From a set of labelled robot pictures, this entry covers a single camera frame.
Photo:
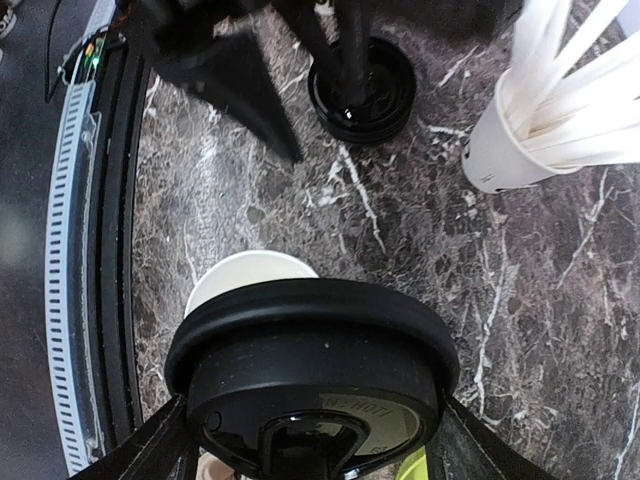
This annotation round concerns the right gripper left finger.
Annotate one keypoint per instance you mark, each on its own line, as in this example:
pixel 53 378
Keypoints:
pixel 162 448

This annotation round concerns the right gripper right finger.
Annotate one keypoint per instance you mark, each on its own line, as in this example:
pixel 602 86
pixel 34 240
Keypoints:
pixel 465 448

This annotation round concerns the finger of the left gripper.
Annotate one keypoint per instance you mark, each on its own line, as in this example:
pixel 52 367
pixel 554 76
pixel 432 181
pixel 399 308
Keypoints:
pixel 229 73
pixel 340 76

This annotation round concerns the stack of black lids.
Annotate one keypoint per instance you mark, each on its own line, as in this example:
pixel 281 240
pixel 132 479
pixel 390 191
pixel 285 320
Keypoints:
pixel 382 109

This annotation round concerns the black coffee cup lid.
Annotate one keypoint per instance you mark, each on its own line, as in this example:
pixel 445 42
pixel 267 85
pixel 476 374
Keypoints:
pixel 312 378

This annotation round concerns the white paper coffee cup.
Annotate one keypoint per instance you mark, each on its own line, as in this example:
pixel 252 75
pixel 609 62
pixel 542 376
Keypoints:
pixel 243 269

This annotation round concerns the green bowl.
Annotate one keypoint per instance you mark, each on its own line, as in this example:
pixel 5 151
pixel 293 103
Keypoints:
pixel 414 467

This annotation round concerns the white cup holding straws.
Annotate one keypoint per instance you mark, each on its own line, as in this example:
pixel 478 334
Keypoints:
pixel 494 159

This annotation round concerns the bundle of wrapped white straws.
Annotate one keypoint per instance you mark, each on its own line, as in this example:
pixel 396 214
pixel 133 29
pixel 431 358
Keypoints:
pixel 566 115

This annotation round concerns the black front rail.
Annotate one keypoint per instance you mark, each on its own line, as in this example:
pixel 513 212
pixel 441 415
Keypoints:
pixel 121 82

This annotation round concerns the white slotted cable duct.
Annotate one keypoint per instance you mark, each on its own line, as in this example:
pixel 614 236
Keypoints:
pixel 74 358

